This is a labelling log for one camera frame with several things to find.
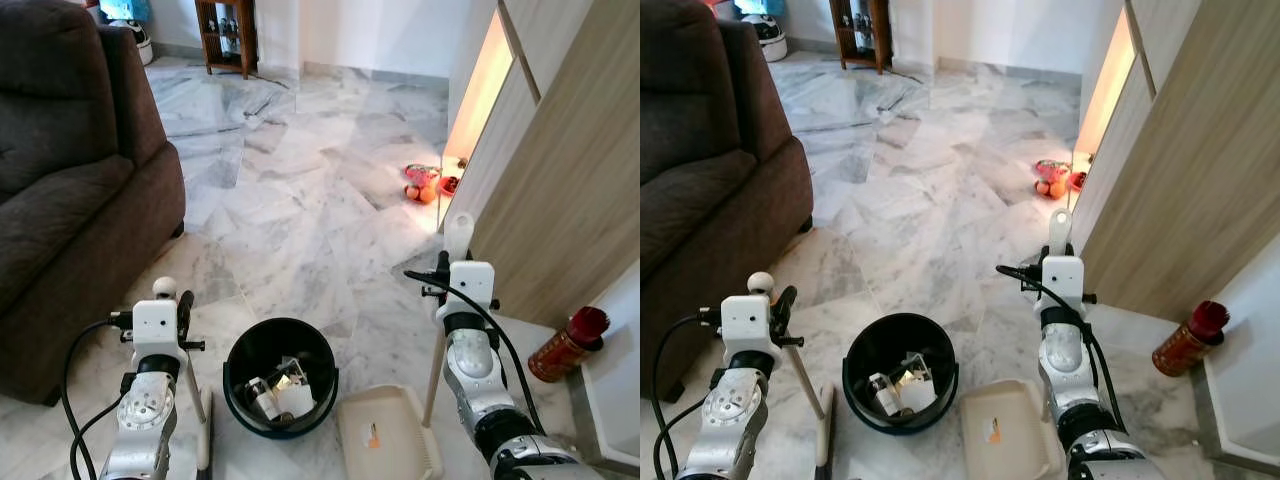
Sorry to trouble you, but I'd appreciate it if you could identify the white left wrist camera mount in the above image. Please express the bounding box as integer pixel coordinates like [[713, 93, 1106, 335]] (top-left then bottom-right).
[[131, 300, 181, 363], [719, 295, 773, 353]]

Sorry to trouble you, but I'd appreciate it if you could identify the white crumpled paper trash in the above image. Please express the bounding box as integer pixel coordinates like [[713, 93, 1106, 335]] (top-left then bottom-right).
[[270, 358, 319, 421], [895, 355, 941, 413]]

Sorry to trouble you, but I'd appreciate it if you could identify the small white bottle trash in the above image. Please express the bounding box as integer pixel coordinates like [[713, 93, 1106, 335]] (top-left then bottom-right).
[[245, 377, 281, 421], [868, 372, 901, 416]]

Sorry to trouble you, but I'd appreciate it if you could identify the wooden handled broom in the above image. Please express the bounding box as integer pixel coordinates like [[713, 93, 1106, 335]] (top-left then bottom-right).
[[152, 277, 214, 473], [748, 272, 837, 471]]

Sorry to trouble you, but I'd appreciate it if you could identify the brown fabric sofa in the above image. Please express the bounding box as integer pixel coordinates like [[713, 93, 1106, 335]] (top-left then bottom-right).
[[640, 0, 813, 401], [0, 0, 187, 406]]

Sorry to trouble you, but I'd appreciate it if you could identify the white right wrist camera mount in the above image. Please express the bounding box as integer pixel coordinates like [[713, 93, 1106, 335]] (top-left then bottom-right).
[[1042, 256, 1087, 313], [447, 261, 498, 319]]

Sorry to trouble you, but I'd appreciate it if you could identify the dark wooden side table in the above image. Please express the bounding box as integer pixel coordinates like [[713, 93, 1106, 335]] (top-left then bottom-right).
[[195, 0, 259, 79], [830, 0, 894, 76]]

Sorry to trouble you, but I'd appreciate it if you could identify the white round appliance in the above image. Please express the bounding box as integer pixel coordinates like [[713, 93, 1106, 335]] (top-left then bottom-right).
[[750, 12, 791, 63], [108, 18, 153, 66]]

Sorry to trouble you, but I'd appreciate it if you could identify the light wood cabinet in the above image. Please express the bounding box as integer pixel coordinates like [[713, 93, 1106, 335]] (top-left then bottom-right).
[[1068, 0, 1280, 323], [440, 0, 641, 331]]

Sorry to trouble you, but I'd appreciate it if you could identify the red cylindrical tin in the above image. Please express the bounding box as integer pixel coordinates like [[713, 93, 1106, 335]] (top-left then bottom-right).
[[527, 306, 611, 383], [1152, 300, 1231, 378]]

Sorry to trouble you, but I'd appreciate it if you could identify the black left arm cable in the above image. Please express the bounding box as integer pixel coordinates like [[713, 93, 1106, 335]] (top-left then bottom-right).
[[652, 312, 723, 480], [62, 312, 136, 480]]

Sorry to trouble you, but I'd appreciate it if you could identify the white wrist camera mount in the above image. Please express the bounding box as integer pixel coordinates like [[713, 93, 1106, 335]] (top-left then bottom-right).
[[719, 295, 773, 353], [131, 300, 181, 363], [1042, 256, 1087, 313], [447, 261, 498, 319]]

